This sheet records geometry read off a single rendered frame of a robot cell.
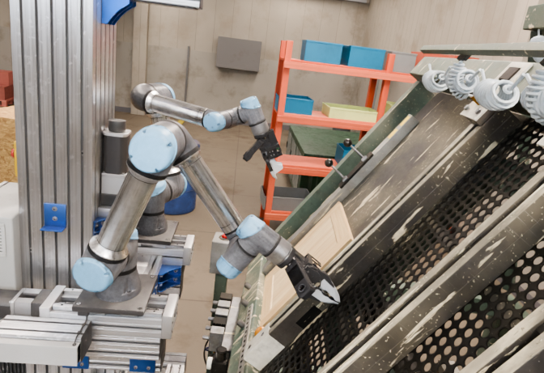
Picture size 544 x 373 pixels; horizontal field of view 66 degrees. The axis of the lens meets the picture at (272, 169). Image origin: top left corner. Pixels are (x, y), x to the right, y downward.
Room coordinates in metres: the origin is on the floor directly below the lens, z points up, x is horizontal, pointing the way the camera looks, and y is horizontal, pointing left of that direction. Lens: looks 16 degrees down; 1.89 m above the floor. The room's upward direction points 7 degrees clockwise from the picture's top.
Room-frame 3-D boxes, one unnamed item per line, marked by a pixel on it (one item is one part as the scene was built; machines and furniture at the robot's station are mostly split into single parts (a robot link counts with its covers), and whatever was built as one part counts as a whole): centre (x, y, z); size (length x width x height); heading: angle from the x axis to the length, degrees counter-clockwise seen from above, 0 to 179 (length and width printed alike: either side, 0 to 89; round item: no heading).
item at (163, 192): (1.75, 0.51, 1.20); 0.13 x 0.12 x 0.14; 160
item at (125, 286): (1.25, 0.47, 1.09); 0.15 x 0.15 x 0.10
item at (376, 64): (4.50, -0.98, 1.02); 2.16 x 0.58 x 2.04; 95
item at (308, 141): (5.89, -1.09, 0.37); 1.84 x 1.68 x 0.73; 5
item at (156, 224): (1.75, 0.51, 1.09); 0.15 x 0.15 x 0.10
